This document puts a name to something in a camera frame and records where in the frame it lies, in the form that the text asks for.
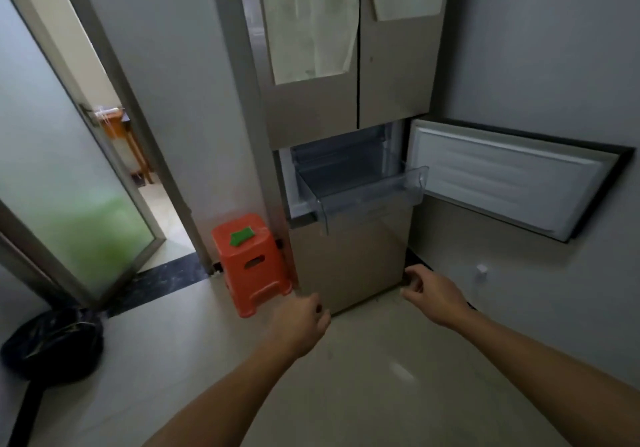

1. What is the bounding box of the orange wooden cabinet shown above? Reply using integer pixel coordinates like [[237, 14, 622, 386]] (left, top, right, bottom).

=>
[[97, 106, 153, 185]]

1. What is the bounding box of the person's left forearm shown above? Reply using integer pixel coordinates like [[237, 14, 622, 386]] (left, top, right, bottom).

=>
[[142, 336, 301, 447]]

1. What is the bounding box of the person's left hand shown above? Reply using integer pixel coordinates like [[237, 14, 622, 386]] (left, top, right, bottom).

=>
[[267, 292, 332, 360]]

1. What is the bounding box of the fridge compartment door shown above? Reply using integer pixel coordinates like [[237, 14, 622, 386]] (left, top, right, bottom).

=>
[[405, 118, 637, 244]]

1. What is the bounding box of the orange plastic stool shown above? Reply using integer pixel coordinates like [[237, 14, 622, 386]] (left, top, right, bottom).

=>
[[211, 213, 293, 318]]

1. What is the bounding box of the person's right hand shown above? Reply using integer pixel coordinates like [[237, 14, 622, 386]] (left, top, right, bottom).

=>
[[399, 264, 476, 332]]

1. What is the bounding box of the clear fridge drawer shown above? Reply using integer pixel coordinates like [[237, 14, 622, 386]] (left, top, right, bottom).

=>
[[295, 146, 430, 235]]

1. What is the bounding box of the person's right forearm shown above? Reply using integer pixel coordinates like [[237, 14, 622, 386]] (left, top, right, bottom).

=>
[[455, 310, 640, 447]]

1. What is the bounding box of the wide paper sheet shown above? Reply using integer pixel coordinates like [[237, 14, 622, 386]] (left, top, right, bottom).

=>
[[259, 0, 361, 86]]

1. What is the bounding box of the frosted glass door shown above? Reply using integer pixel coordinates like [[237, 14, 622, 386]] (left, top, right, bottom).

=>
[[49, 0, 216, 275], [0, 0, 166, 308]]

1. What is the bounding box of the metal door handle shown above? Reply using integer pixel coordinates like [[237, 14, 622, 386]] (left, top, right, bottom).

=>
[[79, 103, 103, 128]]

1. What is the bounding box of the beige refrigerator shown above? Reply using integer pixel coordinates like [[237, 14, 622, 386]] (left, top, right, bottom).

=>
[[205, 0, 455, 316]]

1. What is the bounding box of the black trash bag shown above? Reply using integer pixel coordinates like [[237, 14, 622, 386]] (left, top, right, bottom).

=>
[[0, 306, 105, 385]]

